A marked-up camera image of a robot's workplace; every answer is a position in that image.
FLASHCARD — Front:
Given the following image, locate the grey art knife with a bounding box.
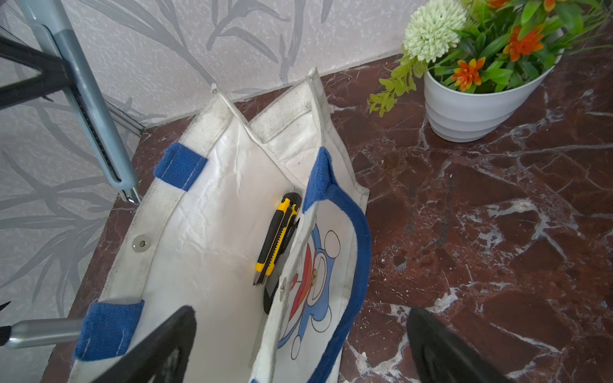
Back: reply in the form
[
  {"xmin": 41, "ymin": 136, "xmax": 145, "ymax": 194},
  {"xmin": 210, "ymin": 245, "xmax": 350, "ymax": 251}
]
[{"xmin": 17, "ymin": 1, "xmax": 141, "ymax": 204}]

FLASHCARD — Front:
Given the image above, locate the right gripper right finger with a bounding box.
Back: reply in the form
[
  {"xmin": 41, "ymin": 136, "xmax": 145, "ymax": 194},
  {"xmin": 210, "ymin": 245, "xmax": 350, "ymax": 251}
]
[{"xmin": 406, "ymin": 307, "xmax": 509, "ymax": 383}]

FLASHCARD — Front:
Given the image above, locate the potted artificial flower plant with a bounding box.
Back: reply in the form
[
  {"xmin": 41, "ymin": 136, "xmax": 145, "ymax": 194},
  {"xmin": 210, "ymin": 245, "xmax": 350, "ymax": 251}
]
[{"xmin": 368, "ymin": 0, "xmax": 612, "ymax": 143}]

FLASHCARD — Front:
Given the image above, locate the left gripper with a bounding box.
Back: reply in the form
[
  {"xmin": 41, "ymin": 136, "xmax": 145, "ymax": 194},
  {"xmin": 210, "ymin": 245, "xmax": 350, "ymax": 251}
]
[{"xmin": 1, "ymin": 37, "xmax": 74, "ymax": 109}]

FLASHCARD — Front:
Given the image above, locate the silver black spray bottle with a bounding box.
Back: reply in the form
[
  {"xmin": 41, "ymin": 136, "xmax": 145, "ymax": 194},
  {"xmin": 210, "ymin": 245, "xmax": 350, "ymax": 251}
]
[{"xmin": 1, "ymin": 319, "xmax": 83, "ymax": 349}]

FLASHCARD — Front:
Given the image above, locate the white Doraemon tote pouch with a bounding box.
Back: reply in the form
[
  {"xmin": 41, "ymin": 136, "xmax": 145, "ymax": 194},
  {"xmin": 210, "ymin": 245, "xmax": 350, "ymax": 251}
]
[{"xmin": 70, "ymin": 70, "xmax": 372, "ymax": 382}]

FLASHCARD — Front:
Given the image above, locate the black yellow art knife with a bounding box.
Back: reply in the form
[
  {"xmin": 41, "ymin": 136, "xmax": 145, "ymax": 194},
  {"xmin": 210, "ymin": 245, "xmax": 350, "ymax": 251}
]
[{"xmin": 253, "ymin": 191, "xmax": 303, "ymax": 286}]

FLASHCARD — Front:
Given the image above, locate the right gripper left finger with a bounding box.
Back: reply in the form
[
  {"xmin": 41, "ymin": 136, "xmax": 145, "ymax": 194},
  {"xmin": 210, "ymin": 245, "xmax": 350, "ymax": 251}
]
[{"xmin": 94, "ymin": 306, "xmax": 197, "ymax": 383}]

